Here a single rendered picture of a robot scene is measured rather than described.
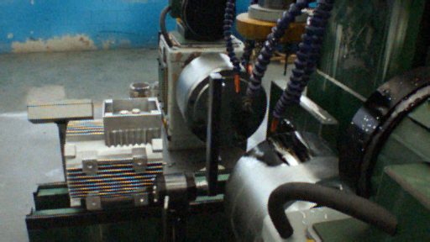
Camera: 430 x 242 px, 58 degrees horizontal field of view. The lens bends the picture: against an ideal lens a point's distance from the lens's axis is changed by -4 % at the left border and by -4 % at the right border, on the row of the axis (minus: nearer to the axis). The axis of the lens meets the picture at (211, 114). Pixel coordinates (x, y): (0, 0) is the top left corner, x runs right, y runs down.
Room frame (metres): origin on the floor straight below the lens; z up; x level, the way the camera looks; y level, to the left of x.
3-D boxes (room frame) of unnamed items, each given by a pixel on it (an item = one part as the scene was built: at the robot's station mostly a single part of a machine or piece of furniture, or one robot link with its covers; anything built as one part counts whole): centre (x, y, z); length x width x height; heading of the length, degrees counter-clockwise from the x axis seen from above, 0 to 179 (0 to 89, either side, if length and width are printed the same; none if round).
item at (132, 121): (0.80, 0.17, 1.11); 0.12 x 0.11 x 0.07; 104
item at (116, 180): (0.79, 0.21, 1.02); 0.20 x 0.19 x 0.19; 104
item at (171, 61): (1.45, 0.05, 0.99); 0.35 x 0.31 x 0.37; 14
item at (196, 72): (1.21, -0.01, 1.04); 0.37 x 0.25 x 0.25; 14
